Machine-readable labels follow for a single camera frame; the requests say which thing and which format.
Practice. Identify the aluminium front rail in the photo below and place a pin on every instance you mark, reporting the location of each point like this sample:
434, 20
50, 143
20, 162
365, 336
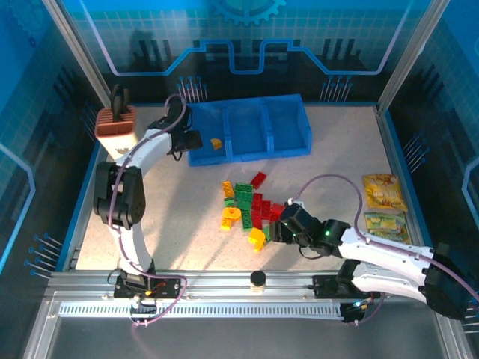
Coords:
224, 284

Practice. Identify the tall green lego brick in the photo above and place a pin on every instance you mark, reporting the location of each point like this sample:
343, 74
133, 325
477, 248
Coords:
266, 232

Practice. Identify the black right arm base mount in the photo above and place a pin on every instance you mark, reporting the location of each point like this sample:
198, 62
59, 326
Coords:
325, 286

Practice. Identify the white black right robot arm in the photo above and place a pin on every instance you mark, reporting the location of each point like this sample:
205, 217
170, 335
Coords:
385, 250

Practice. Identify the green snack bag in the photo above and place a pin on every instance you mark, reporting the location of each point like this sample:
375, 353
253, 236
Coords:
387, 226

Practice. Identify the yellow snack bag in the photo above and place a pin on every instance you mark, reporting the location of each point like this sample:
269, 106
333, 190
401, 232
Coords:
383, 190

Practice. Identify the small orange lego brick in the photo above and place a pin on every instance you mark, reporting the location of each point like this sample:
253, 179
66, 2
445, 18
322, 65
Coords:
260, 247

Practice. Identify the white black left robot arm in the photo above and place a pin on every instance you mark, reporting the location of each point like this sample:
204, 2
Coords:
149, 146

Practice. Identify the black knob on wooden base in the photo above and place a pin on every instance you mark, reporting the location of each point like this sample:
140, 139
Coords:
257, 278

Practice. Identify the yellow lego brick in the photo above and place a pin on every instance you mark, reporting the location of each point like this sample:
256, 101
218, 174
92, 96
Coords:
256, 235

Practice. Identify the orange round-holed lego piece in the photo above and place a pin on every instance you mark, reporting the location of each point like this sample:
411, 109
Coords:
230, 215

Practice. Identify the aluminium frame post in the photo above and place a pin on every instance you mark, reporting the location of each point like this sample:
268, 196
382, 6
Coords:
71, 45
411, 48

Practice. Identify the small green lego brick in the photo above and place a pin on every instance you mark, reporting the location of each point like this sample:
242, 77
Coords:
229, 203

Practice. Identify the white knife block brown top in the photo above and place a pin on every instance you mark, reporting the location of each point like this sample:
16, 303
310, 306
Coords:
119, 142

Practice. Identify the blue three-compartment bin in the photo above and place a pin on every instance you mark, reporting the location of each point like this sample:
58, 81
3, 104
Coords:
284, 123

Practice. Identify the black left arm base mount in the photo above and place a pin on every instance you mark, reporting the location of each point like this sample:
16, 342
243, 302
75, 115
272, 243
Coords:
168, 288

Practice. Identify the yellow curved lego piece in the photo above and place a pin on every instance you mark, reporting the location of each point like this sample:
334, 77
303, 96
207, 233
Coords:
215, 144

